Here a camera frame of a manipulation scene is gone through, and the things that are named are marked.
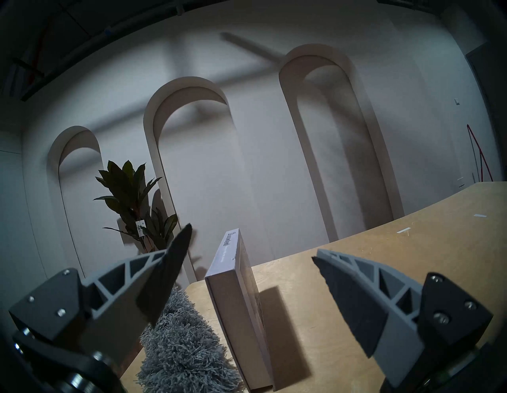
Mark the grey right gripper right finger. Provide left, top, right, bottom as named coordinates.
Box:
left=312, top=249, right=494, bottom=389

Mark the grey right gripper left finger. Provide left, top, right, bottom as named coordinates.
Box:
left=9, top=223, right=193, bottom=366

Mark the grey fluffy duster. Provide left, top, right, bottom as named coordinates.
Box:
left=137, top=288, right=242, bottom=393

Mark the grey box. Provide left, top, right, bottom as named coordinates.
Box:
left=204, top=229, right=274, bottom=392

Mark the light wooden table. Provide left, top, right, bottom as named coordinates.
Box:
left=119, top=181, right=507, bottom=393

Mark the tall potted plant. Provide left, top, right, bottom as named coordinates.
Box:
left=93, top=160, right=179, bottom=254

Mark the red pole broom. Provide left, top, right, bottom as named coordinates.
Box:
left=467, top=124, right=493, bottom=183

